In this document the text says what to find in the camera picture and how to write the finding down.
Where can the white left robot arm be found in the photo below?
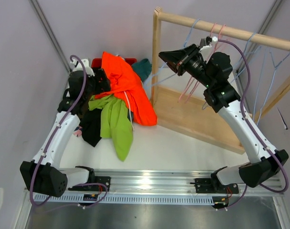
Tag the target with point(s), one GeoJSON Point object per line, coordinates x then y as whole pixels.
{"type": "Point", "coordinates": [42, 175]}

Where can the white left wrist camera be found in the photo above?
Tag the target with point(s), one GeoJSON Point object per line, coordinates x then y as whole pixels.
{"type": "Point", "coordinates": [77, 66]}

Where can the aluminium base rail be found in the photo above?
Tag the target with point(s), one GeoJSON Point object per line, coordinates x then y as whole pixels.
{"type": "Point", "coordinates": [151, 187]}

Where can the pink hanger of green shorts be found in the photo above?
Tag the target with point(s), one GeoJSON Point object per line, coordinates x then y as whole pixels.
{"type": "Point", "coordinates": [195, 61]}

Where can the pink patterned shorts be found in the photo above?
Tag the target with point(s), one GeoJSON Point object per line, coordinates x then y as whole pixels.
{"type": "Point", "coordinates": [78, 131]}

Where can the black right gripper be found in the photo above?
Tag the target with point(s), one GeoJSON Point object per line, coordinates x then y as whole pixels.
{"type": "Point", "coordinates": [178, 60]}

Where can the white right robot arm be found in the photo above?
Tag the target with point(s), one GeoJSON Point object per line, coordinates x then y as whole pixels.
{"type": "Point", "coordinates": [265, 160]}

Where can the red plastic bin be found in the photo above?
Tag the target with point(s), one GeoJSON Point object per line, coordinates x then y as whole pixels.
{"type": "Point", "coordinates": [97, 62]}

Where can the blue hanger of teal shorts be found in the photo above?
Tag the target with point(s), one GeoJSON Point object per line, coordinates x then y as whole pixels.
{"type": "Point", "coordinates": [275, 66]}

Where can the orange shorts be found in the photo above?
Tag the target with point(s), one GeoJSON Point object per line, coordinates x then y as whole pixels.
{"type": "Point", "coordinates": [127, 86]}

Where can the teal drawstring shorts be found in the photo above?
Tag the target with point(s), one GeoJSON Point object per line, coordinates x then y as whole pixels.
{"type": "Point", "coordinates": [142, 68]}

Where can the pink hanger of black shorts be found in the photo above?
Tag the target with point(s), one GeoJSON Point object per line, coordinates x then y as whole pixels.
{"type": "Point", "coordinates": [201, 71]}

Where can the black shorts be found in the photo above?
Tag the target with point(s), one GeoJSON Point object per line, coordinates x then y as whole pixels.
{"type": "Point", "coordinates": [91, 125]}

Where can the wooden clothes rack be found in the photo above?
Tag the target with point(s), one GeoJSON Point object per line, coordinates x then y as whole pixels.
{"type": "Point", "coordinates": [189, 119]}

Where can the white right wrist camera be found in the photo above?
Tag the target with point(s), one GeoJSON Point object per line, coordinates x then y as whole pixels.
{"type": "Point", "coordinates": [206, 43]}

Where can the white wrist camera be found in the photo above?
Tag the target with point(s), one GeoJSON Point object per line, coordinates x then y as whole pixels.
{"type": "Point", "coordinates": [77, 66]}
{"type": "Point", "coordinates": [206, 43]}

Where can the lime green shorts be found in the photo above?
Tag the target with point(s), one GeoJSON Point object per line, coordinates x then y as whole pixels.
{"type": "Point", "coordinates": [114, 123]}

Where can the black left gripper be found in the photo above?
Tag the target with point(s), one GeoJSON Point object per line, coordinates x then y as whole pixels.
{"type": "Point", "coordinates": [104, 86]}

